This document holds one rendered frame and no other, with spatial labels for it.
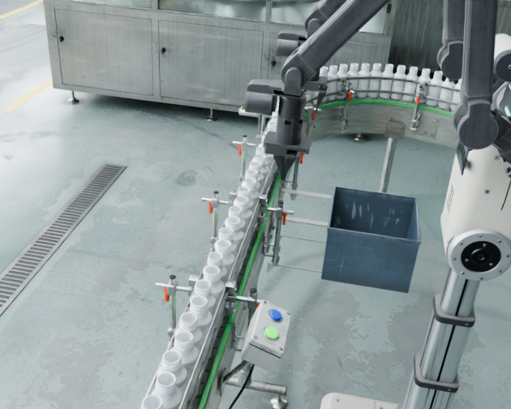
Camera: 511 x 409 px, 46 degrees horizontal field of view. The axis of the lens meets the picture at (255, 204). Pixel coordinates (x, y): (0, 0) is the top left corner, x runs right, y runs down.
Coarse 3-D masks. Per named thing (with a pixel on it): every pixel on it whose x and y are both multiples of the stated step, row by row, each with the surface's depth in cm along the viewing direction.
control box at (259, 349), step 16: (272, 304) 143; (256, 320) 137; (272, 320) 138; (288, 320) 141; (256, 336) 132; (256, 352) 133; (272, 352) 132; (240, 368) 145; (272, 368) 134; (224, 384) 150
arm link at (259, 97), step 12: (288, 72) 121; (300, 72) 121; (252, 84) 126; (264, 84) 126; (276, 84) 126; (288, 84) 122; (300, 84) 121; (252, 96) 127; (264, 96) 126; (252, 108) 127; (264, 108) 127
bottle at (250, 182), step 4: (248, 180) 186; (252, 180) 186; (244, 184) 185; (248, 184) 184; (252, 184) 184; (252, 188) 184; (252, 192) 185; (256, 192) 186; (252, 196) 185; (256, 196) 186; (252, 200) 185; (256, 200) 186; (256, 212) 189; (256, 216) 190; (252, 220) 189; (252, 224) 190; (252, 228) 191
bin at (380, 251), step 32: (288, 192) 229; (352, 192) 231; (320, 224) 210; (352, 224) 238; (384, 224) 235; (416, 224) 213; (352, 256) 209; (384, 256) 206; (416, 256) 204; (384, 288) 213
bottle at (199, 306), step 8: (200, 296) 136; (192, 304) 134; (200, 304) 137; (200, 312) 134; (208, 312) 137; (200, 320) 134; (208, 320) 135; (200, 328) 135; (208, 328) 136; (208, 344) 139
